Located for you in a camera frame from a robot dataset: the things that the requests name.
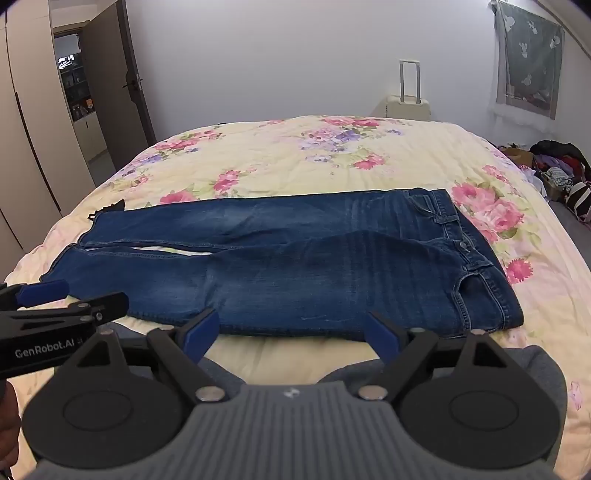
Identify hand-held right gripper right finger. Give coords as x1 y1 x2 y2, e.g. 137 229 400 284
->
358 310 525 402

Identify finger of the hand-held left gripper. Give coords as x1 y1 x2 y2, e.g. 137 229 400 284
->
62 292 130 324
0 278 70 311

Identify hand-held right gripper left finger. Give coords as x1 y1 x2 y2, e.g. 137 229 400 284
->
65 308 228 402

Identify blue denim pants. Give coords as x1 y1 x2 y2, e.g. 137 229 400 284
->
39 187 525 343

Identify small black cloth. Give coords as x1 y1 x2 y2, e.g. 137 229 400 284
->
90 199 126 220

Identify beige wardrobe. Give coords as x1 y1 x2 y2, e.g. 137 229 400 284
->
0 0 90 273

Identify grey cloth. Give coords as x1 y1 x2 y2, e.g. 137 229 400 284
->
203 344 568 480

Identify floral bed quilt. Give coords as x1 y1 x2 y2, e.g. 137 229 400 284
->
4 115 591 462

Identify display shelf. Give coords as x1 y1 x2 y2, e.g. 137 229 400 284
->
54 34 100 125

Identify brown door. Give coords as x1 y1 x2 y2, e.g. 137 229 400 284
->
90 0 158 171

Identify cream suitcase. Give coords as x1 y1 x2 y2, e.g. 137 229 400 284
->
383 59 435 121

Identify pile of clothes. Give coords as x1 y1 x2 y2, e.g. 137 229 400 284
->
496 140 591 217

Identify white lace curtain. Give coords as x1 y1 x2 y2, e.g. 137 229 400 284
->
487 99 555 139

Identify grey printed curtain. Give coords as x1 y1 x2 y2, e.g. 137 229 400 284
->
490 0 565 121

